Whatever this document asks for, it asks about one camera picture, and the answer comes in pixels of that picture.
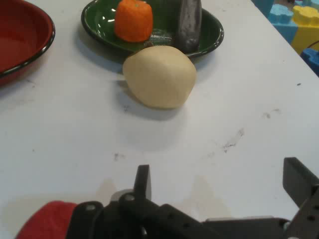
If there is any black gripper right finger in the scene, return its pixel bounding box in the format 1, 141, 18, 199
283, 157, 319, 239

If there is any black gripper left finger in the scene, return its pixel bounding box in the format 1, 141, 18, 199
66, 164, 215, 239

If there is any orange toy fruit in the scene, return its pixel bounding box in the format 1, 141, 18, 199
114, 0, 154, 43

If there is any red enamel bowl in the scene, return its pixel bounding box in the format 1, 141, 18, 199
0, 0, 56, 87

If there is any cream toy potato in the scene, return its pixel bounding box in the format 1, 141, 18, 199
122, 46, 197, 110

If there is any red toy fruit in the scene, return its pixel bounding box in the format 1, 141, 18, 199
15, 201, 78, 239

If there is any purple toy eggplant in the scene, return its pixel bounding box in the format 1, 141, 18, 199
173, 0, 202, 53

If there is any green enamel bowl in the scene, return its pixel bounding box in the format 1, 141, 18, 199
81, 0, 224, 58

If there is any blue foam block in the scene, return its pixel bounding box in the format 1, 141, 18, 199
268, 3, 299, 44
301, 48, 319, 76
250, 0, 275, 17

